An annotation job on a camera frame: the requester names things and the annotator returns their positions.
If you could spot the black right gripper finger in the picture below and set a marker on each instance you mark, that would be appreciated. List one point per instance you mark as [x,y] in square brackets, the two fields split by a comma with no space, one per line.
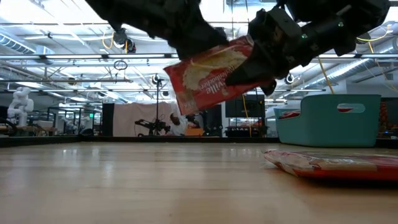
[269,87]
[252,73]

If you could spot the black cabinet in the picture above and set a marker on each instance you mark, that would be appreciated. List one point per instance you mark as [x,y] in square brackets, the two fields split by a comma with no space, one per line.
[214,119]

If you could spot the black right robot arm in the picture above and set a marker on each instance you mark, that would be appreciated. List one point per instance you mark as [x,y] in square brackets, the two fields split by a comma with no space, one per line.
[342,18]

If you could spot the orange box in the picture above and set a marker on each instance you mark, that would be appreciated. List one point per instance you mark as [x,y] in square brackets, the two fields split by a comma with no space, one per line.
[194,132]

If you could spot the person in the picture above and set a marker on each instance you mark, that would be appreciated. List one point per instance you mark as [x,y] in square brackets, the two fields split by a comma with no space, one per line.
[180,124]

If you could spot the beige curtain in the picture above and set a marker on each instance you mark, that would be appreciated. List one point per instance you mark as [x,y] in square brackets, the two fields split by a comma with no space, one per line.
[130,119]

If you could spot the white humanoid robot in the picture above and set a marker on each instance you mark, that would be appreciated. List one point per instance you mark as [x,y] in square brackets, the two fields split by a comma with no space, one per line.
[21,105]

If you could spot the black monitor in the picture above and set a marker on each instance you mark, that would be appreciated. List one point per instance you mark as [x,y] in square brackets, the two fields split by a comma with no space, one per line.
[255,107]

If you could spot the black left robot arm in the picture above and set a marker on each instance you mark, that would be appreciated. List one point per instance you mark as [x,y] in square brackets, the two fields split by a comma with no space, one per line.
[130,12]

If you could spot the black table edge rail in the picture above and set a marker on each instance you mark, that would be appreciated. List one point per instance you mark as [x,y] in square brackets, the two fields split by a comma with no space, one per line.
[62,140]

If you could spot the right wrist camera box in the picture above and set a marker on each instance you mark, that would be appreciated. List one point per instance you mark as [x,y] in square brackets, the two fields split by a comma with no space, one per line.
[273,21]

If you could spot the shelf with red items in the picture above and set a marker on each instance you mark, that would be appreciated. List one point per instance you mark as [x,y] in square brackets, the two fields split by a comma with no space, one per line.
[385,116]

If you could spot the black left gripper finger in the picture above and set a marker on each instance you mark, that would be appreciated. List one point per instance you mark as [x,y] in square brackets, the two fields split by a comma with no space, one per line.
[205,35]
[185,48]

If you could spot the black upright panel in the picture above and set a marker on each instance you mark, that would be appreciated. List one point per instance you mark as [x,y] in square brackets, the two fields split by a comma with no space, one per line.
[108,119]

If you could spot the teal plastic basket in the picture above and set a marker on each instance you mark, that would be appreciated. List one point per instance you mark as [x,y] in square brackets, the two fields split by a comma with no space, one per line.
[326,130]

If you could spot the silver ventilation duct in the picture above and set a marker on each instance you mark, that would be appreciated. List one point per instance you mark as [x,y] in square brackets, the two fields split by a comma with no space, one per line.
[351,67]

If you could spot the black equipment cart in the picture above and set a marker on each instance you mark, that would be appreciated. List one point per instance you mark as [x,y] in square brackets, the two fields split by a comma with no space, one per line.
[245,132]

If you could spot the black camera stand frame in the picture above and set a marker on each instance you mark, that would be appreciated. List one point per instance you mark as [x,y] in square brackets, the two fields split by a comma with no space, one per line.
[157,102]

